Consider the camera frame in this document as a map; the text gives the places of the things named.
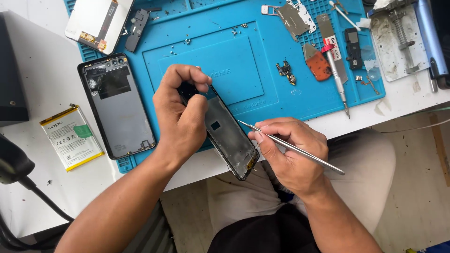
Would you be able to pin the person's left hand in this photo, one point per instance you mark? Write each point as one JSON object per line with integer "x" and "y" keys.
{"x": 175, "y": 112}

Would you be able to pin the person's right hand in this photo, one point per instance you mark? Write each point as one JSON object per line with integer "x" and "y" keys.
{"x": 291, "y": 158}

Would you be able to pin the silver metal tweezers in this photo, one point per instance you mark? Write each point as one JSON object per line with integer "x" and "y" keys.
{"x": 295, "y": 149}

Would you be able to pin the black phone frame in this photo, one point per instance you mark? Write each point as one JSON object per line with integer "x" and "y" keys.
{"x": 228, "y": 137}

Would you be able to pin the person's beige trousers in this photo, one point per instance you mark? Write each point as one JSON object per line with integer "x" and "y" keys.
{"x": 337, "y": 168}

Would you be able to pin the grey phone back cover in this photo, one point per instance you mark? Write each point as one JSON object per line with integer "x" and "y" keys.
{"x": 116, "y": 109}

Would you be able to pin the person's black shirt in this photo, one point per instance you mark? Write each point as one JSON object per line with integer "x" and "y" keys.
{"x": 263, "y": 232}

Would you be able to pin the blue silicone repair mat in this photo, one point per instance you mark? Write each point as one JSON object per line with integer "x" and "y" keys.
{"x": 246, "y": 70}

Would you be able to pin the small charging port board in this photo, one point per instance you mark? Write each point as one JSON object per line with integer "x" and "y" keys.
{"x": 286, "y": 72}

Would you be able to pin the black speaker module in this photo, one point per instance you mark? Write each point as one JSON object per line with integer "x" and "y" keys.
{"x": 136, "y": 30}

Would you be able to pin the silver precision screwdriver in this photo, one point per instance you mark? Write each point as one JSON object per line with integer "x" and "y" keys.
{"x": 336, "y": 75}

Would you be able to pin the orange plastic pry pick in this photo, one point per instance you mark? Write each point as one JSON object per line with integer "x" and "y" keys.
{"x": 317, "y": 63}

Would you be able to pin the group of tiny screws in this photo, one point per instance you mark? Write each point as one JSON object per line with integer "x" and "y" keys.
{"x": 239, "y": 30}

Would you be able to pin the white phone battery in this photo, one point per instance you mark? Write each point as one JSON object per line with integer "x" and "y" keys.
{"x": 71, "y": 137}

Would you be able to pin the phone display panel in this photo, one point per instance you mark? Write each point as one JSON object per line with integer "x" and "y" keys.
{"x": 98, "y": 23}

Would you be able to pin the flat metal pry blade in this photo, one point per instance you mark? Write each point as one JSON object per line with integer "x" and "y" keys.
{"x": 332, "y": 42}

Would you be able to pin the black earpiece module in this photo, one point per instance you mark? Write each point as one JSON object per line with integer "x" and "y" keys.
{"x": 353, "y": 49}

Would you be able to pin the metal shield plate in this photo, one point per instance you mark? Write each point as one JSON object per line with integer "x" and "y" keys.
{"x": 292, "y": 20}

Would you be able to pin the pink sim tray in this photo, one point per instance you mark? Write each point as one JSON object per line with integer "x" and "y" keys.
{"x": 269, "y": 10}

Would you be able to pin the white cotton swab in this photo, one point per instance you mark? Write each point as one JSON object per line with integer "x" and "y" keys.
{"x": 344, "y": 15}

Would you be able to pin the dirty metal clamp plate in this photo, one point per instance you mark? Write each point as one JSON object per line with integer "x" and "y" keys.
{"x": 399, "y": 42}

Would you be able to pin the black box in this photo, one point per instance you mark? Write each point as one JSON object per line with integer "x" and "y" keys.
{"x": 12, "y": 70}

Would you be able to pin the blue pen tool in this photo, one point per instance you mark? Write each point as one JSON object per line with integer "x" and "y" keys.
{"x": 430, "y": 38}

